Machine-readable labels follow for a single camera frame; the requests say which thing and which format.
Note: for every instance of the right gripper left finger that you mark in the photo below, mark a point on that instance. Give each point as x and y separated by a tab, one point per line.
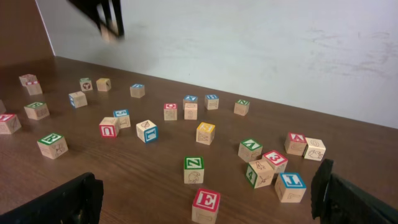
76	201

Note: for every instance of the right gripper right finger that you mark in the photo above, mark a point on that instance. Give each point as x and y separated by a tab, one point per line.
336	200

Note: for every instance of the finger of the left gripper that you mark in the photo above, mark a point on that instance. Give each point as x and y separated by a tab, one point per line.
90	9
116	4

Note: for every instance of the yellow S wooden block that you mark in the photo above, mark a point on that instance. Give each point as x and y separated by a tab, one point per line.
110	35

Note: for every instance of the green R wooden block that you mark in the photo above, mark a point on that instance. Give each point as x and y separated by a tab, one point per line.
52	145

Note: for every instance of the blue I wooden block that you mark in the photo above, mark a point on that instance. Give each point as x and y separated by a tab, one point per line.
290	187

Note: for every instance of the plain block beside A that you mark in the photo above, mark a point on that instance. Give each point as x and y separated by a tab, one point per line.
314	150

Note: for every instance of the red 3 wooden block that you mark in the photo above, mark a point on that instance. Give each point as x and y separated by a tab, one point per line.
276	160

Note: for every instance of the red A wooden block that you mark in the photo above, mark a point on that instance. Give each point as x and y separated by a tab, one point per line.
295	144

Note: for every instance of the yellow top wooden block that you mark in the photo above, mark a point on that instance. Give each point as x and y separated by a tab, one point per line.
103	84

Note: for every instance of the green J wooden block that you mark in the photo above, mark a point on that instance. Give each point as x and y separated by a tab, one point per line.
86	84

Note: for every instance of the green 4 wooden block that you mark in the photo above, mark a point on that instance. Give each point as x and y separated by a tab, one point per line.
259	173

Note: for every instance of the red U wooden block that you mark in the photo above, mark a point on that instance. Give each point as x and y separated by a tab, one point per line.
109	127

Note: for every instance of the blue D wooden block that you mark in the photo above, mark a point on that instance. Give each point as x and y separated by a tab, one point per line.
137	90

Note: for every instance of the plain top blue-sided block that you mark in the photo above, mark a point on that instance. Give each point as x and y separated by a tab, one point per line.
78	99

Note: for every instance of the red 6 wooden block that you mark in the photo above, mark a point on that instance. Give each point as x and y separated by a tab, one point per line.
27	78

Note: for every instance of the blue 5 wooden block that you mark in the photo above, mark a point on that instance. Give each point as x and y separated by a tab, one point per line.
124	118

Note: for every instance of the red L wooden block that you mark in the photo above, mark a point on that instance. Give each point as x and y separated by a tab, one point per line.
33	88

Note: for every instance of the leaf picture blue-sided block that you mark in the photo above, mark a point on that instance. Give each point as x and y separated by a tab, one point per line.
147	131

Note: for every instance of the green V wooden block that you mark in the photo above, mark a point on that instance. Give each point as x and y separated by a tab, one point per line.
249	150

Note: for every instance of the green B wooden block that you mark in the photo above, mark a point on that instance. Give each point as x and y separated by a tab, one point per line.
37	110

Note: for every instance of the red Y wooden block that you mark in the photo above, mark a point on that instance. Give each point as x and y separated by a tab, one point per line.
9	124

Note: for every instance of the red Q wooden block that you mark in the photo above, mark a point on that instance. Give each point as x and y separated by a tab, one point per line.
170	111

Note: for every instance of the blue X wooden block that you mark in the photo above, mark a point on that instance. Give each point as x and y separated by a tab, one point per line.
190	99

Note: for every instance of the green Z wooden block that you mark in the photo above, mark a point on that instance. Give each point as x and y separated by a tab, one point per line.
193	170

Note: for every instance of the red E wooden block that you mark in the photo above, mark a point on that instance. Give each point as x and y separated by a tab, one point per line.
205	206

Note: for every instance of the plain top block by X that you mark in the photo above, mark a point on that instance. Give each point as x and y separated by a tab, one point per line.
190	111

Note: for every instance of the green N wooden block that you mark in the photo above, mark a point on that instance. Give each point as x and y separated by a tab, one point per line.
241	107

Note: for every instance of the blue H wooden block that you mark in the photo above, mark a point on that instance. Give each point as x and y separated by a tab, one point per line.
211	102

